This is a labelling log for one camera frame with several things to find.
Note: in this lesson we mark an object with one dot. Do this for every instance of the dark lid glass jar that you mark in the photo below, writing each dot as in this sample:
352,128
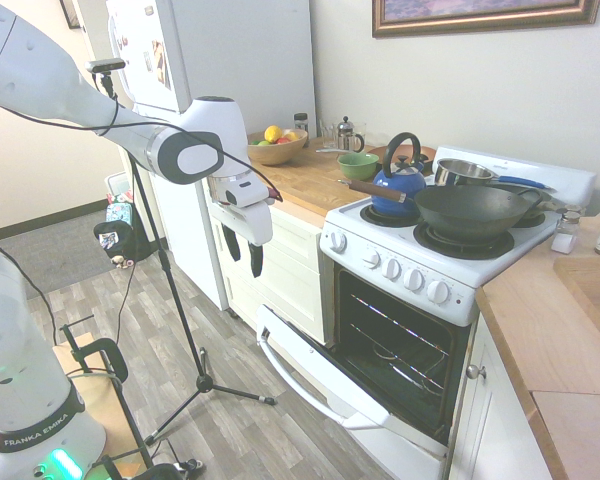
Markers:
301,121

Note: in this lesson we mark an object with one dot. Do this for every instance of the framed picture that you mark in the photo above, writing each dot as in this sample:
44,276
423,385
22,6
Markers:
485,15

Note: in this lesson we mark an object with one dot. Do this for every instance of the wooden cutting board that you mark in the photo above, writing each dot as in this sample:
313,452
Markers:
592,280

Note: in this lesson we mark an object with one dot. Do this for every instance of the drinking glass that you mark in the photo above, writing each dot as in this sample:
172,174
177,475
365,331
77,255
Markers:
327,129

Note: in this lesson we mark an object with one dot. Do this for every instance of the white electric stove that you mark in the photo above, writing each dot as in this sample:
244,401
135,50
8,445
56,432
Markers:
445,260

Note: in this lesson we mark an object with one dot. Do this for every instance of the glass salt shaker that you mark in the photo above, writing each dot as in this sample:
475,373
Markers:
565,232

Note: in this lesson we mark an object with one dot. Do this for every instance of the wooden fruit bowl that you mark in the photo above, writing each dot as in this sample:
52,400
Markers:
275,150

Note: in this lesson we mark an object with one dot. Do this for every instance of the glass french press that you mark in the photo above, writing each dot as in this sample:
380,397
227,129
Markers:
349,135

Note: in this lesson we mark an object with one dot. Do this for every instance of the black camera tripod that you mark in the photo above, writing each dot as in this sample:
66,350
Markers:
180,300

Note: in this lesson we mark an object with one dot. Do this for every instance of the blue kettle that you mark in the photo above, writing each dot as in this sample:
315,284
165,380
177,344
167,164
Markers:
399,185

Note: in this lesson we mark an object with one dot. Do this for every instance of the black wok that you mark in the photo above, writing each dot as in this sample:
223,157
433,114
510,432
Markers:
467,207

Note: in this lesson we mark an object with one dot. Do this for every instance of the black clamp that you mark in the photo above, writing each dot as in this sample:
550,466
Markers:
97,370

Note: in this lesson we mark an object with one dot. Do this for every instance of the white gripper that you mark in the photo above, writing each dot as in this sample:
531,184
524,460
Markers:
245,207

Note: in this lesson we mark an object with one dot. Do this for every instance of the black bag with print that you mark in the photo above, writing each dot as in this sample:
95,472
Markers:
114,240

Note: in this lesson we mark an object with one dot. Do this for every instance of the green bowl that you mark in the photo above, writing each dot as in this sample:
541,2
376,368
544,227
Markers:
358,166

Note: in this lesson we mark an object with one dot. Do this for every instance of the white oven door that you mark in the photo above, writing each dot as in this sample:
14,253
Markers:
330,387

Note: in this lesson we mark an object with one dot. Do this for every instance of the white refrigerator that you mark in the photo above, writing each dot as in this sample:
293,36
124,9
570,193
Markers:
190,75

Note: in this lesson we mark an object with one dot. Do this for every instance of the yellow lemon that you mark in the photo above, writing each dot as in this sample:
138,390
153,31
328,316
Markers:
273,133

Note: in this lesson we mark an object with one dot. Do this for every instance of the black stereo camera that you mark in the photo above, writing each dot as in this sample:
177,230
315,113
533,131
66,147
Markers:
106,65

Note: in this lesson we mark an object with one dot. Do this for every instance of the white cabinet drawers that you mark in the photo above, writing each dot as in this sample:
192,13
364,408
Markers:
280,270

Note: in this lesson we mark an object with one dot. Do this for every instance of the white cabinet with knob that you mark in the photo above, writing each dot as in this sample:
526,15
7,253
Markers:
485,420

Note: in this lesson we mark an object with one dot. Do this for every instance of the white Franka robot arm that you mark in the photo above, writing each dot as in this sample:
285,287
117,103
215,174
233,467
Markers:
40,85

